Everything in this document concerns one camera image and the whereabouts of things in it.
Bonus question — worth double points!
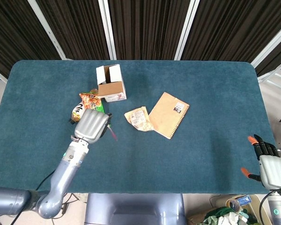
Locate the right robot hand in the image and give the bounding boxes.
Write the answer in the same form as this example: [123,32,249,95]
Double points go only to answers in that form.
[240,134,281,190]

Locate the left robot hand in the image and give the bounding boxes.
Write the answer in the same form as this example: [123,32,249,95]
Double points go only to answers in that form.
[74,108,113,143]

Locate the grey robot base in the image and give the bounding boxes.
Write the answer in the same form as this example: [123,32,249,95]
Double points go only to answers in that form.
[84,193,186,225]

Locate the white brown sauce bottle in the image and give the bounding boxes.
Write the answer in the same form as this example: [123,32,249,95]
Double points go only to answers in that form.
[68,101,88,125]

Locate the green orange snack bag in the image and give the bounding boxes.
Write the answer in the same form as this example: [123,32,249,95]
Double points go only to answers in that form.
[79,91,106,115]

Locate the open white cardboard box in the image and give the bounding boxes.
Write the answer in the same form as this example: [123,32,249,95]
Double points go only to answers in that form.
[96,64,127,103]

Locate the clear plastic food pouch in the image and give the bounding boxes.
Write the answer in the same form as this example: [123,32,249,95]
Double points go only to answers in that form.
[124,106,155,132]

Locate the green cloth pile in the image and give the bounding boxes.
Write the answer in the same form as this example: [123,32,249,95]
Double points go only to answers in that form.
[202,206,259,225]

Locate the brown kraft notebook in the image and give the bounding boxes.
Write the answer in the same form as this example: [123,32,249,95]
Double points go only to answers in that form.
[148,91,191,140]

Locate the teal table cloth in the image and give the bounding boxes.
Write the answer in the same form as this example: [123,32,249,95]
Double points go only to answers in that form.
[0,60,279,195]

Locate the dark pleated curtain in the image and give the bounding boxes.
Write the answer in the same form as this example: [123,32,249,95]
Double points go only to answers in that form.
[0,0,281,78]

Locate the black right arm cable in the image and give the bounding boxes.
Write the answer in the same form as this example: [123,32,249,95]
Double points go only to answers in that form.
[259,189,276,225]

